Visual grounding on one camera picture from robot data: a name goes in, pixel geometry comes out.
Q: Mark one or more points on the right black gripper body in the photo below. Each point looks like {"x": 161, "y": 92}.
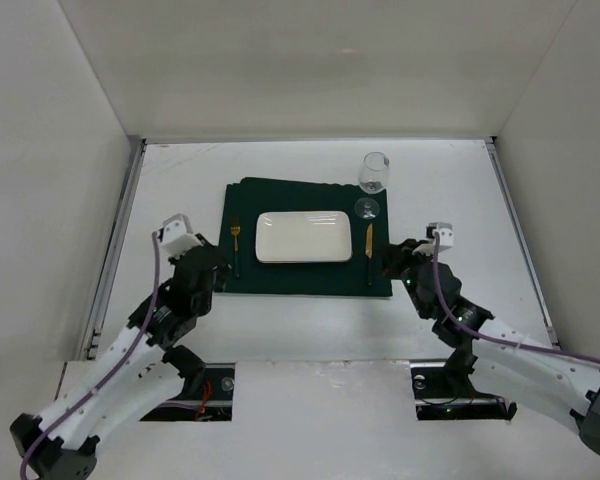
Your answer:
{"x": 397, "y": 257}

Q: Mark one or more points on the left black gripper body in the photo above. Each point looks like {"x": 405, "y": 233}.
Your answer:
{"x": 212, "y": 261}

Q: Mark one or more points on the gold knife dark handle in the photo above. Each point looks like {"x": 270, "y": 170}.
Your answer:
{"x": 369, "y": 254}

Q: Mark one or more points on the gold fork dark handle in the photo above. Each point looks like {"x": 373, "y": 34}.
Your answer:
{"x": 235, "y": 230}

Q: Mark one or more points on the white rectangular plate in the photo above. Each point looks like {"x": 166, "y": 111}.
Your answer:
{"x": 303, "y": 237}

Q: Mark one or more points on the dark green cloth placemat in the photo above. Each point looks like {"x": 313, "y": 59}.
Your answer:
{"x": 252, "y": 196}

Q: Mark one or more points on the clear wine glass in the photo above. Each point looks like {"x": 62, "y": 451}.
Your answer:
{"x": 373, "y": 178}

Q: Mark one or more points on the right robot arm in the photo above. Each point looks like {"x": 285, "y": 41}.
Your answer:
{"x": 491, "y": 355}

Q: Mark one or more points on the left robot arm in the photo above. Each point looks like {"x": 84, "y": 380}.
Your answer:
{"x": 145, "y": 366}

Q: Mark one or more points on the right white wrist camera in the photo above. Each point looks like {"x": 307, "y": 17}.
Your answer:
{"x": 439, "y": 236}

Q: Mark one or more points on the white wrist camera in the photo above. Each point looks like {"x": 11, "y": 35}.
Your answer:
{"x": 176, "y": 236}
{"x": 439, "y": 236}

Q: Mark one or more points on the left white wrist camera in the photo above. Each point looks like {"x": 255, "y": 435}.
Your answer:
{"x": 176, "y": 236}

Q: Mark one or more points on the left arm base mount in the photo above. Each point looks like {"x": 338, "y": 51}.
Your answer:
{"x": 207, "y": 400}

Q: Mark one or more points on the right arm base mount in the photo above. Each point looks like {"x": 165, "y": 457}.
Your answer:
{"x": 443, "y": 392}

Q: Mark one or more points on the right aluminium table rail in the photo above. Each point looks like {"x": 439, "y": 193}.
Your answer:
{"x": 491, "y": 147}

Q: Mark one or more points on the aluminium table rail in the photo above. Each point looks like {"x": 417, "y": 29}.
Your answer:
{"x": 491, "y": 147}
{"x": 96, "y": 313}

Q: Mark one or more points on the left aluminium table rail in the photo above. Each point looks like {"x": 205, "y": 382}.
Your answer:
{"x": 96, "y": 313}

